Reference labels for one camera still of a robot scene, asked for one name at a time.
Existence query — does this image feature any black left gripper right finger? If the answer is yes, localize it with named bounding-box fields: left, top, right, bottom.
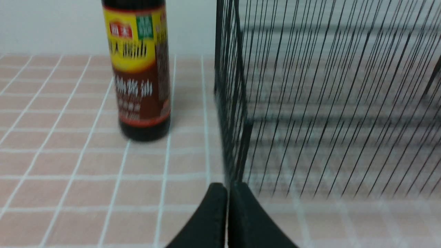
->
left=228, top=182, right=297, bottom=248

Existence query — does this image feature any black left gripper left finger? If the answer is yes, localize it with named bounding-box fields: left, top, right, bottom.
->
left=167, top=183, right=227, bottom=248

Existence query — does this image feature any dark soy sauce bottle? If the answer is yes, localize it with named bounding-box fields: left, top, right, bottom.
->
left=101, top=0, right=171, bottom=142

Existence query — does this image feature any black wire shelf rack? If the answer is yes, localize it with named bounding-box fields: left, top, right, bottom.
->
left=214, top=0, right=441, bottom=199

